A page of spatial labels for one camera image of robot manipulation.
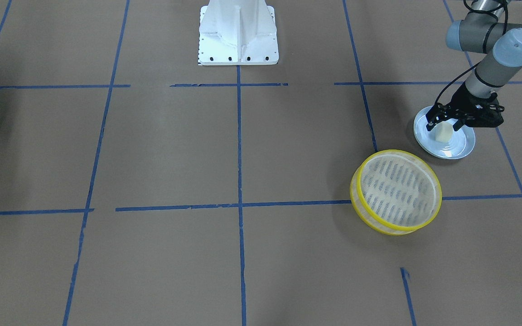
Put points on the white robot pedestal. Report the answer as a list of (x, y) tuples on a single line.
[(237, 32)]

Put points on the light blue plate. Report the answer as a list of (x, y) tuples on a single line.
[(461, 144)]

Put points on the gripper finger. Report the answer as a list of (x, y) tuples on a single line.
[(458, 124), (435, 115)]

